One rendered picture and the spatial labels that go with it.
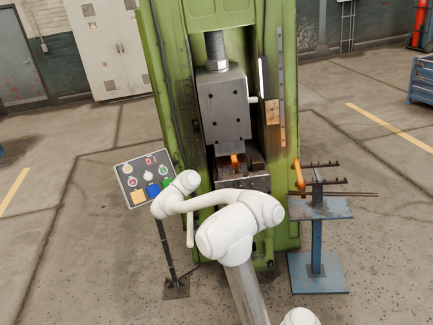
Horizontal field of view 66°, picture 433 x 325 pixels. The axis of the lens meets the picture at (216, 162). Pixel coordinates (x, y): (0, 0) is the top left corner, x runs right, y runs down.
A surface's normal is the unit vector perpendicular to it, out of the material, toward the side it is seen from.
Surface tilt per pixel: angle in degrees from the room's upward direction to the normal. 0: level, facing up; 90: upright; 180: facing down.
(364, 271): 0
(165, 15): 90
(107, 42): 90
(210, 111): 90
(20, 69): 90
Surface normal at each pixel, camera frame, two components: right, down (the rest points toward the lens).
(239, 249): 0.46, 0.23
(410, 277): -0.13, -0.87
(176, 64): 0.07, 0.48
